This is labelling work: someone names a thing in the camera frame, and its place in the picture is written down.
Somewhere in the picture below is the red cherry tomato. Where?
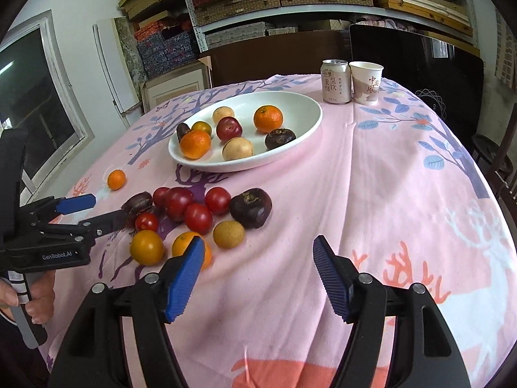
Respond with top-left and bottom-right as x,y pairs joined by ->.
135,212 -> 160,232
204,187 -> 231,215
153,187 -> 170,210
184,203 -> 213,235

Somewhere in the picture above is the dark purple striped chestnut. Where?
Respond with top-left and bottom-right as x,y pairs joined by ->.
121,192 -> 153,218

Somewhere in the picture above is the small orange kumquat fruit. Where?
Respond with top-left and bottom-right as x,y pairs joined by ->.
107,169 -> 126,191

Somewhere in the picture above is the yellow orange round fruit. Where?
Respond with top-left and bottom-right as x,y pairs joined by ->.
130,230 -> 165,266

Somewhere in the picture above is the large red plum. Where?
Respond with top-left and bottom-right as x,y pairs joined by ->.
165,188 -> 195,221

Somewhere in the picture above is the large orange mandarin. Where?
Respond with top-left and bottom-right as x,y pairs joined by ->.
180,130 -> 211,160

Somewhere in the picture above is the small tan longan fruit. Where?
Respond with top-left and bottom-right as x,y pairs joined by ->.
213,221 -> 245,250

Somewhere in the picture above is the small yellow orange fruit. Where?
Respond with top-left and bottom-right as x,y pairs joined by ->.
191,121 -> 212,136

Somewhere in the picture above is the dark purple water chestnut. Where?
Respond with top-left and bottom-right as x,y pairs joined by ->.
230,188 -> 272,229

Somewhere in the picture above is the striped pepino melon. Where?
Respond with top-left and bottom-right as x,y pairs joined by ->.
222,137 -> 254,161
212,106 -> 235,125

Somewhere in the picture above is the dark red plum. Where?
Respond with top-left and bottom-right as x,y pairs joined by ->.
216,116 -> 243,142

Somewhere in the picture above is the dark brown water chestnut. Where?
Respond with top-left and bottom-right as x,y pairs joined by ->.
265,128 -> 296,151

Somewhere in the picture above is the left hand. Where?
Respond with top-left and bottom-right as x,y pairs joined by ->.
0,270 -> 57,326

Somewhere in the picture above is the white board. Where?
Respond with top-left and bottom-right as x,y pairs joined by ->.
93,18 -> 142,128

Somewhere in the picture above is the white oval plate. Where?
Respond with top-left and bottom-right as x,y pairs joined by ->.
168,91 -> 322,173

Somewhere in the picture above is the pink deer print tablecloth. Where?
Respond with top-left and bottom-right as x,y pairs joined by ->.
71,75 -> 516,387

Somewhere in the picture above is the framed picture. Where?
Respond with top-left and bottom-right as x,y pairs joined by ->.
141,56 -> 212,114

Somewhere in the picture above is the blue patterned boxes stack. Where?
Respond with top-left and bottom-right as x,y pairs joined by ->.
135,21 -> 199,79

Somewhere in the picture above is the dark wooden chair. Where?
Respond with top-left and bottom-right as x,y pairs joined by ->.
472,105 -> 517,224

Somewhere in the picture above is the brown wooden board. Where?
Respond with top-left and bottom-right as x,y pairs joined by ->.
202,31 -> 351,87

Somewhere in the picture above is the pink drink can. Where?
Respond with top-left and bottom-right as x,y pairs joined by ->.
321,59 -> 352,104

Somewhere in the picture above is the black panel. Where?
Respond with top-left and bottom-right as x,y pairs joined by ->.
350,24 -> 484,151

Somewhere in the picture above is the white paper cup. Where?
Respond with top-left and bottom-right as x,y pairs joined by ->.
349,61 -> 384,106

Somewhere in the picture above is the metal storage shelf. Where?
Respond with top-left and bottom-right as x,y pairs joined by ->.
175,0 -> 482,55

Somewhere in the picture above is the window frame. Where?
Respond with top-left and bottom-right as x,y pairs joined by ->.
1,11 -> 93,204

